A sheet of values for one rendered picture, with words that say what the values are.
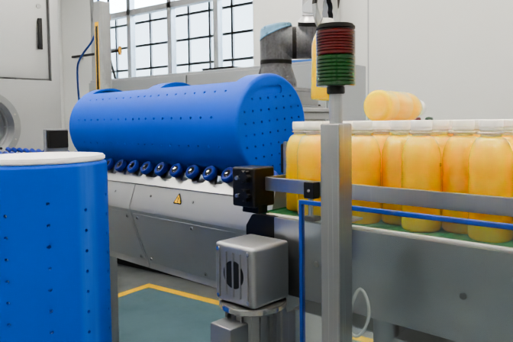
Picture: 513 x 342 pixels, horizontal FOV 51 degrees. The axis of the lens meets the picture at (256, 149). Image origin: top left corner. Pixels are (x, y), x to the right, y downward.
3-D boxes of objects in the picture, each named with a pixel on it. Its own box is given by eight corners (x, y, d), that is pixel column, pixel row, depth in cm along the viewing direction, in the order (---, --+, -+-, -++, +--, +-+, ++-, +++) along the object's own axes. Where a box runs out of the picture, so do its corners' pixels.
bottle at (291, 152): (279, 209, 124) (279, 129, 123) (300, 205, 129) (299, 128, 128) (302, 213, 119) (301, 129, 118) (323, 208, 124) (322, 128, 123)
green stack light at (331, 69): (330, 88, 92) (330, 59, 92) (363, 85, 88) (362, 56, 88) (308, 86, 88) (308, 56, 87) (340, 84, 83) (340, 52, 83)
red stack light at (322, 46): (330, 59, 92) (330, 35, 92) (362, 55, 88) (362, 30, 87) (308, 56, 87) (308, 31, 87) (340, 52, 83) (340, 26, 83)
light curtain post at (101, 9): (112, 337, 277) (103, 4, 268) (118, 340, 273) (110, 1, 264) (101, 341, 272) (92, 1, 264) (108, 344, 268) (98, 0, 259)
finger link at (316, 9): (304, 29, 138) (308, -5, 139) (321, 25, 134) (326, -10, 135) (296, 25, 136) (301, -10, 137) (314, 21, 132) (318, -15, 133)
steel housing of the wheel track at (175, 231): (16, 211, 300) (14, 150, 298) (337, 291, 151) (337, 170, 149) (-40, 217, 279) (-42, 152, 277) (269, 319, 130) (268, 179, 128)
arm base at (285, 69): (265, 89, 206) (265, 63, 205) (302, 88, 199) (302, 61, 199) (248, 88, 192) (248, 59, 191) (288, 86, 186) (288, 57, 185)
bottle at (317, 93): (330, 98, 131) (332, 21, 131) (305, 98, 135) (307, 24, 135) (343, 100, 137) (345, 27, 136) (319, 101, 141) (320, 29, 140)
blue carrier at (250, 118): (137, 158, 217) (130, 87, 214) (308, 169, 157) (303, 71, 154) (72, 169, 197) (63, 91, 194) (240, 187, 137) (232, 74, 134)
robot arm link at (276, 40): (260, 62, 202) (259, 26, 201) (296, 62, 201) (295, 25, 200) (258, 59, 190) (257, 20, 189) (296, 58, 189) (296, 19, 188)
